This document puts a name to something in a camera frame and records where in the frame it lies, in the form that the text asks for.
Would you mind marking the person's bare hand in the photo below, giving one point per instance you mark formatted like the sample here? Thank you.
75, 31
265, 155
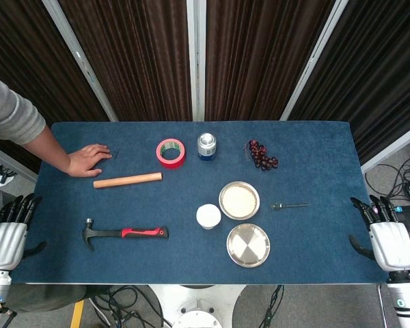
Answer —
87, 160

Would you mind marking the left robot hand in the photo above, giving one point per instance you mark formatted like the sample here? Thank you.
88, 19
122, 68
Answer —
5, 242

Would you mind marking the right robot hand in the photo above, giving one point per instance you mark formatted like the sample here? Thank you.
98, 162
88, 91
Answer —
393, 242

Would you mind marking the small metal spoon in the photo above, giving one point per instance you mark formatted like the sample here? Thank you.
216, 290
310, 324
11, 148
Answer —
290, 205

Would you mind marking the person's grey-sleeved forearm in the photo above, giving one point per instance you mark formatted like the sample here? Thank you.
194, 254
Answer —
10, 116

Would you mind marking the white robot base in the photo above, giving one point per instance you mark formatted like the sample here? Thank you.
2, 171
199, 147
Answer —
196, 307

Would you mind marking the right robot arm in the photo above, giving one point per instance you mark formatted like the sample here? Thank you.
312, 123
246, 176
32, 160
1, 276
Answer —
406, 297

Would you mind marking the white floral paper cup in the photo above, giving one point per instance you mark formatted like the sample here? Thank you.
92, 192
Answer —
208, 215

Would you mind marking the empty steel plate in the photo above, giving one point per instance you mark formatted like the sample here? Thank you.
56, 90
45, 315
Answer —
248, 245

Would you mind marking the metal bowl with powder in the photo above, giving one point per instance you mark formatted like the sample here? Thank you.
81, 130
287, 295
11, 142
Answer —
239, 200

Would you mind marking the small black clip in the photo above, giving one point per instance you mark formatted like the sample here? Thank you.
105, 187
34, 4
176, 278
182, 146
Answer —
116, 153

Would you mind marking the wooden rolling pin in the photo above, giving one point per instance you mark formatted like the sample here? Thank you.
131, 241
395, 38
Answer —
128, 180

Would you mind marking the red tape roll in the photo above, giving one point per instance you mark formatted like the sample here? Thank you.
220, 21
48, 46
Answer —
162, 158

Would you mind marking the blue table mat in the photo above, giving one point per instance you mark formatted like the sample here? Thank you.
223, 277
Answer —
311, 246

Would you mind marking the black and red hammer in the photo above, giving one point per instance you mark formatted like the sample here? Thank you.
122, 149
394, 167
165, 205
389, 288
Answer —
140, 233

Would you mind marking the yellow floor tape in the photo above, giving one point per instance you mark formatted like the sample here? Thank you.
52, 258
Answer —
77, 314

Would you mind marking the silver and blue can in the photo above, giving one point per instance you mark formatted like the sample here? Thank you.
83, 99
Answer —
206, 147

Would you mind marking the brown pleated curtain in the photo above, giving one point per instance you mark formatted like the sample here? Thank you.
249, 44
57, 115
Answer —
140, 51

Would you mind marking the dark red grape bunch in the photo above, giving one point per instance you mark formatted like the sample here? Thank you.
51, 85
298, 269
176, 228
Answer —
263, 159

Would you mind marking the white frame post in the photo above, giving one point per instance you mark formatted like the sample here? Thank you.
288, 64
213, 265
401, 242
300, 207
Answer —
196, 58
393, 148
80, 58
311, 58

